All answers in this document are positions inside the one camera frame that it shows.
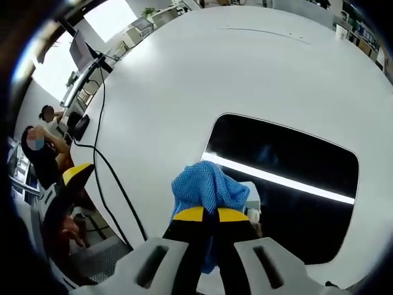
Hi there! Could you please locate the black rounded rectangular mirror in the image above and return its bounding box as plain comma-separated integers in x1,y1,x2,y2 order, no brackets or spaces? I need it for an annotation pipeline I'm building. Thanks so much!
200,112,360,266

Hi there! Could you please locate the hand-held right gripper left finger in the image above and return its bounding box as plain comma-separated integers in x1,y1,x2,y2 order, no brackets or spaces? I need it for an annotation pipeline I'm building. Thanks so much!
88,206,206,295

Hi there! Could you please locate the long black cable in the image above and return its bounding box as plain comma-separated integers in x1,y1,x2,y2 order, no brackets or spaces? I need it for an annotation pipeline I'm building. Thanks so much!
91,57,149,242

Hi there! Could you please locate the white paper cup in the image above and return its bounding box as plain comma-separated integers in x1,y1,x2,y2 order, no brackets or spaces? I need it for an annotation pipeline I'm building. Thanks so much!
335,23,350,41

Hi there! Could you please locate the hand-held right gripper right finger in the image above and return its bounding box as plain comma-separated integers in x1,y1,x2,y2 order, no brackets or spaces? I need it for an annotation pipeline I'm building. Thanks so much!
216,206,338,295

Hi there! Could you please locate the blue cleaning cloth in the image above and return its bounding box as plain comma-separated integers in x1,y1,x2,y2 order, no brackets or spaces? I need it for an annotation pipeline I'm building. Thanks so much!
169,161,251,275

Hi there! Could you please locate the monitor on black stand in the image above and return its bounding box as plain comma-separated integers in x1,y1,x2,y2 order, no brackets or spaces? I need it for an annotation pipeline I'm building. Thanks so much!
57,17,114,74

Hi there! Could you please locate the person's left hand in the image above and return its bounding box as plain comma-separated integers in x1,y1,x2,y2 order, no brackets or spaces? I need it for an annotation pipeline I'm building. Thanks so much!
60,213,89,248

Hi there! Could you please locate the black oval device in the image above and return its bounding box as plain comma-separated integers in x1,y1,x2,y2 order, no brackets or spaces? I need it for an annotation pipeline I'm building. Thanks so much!
74,114,91,143

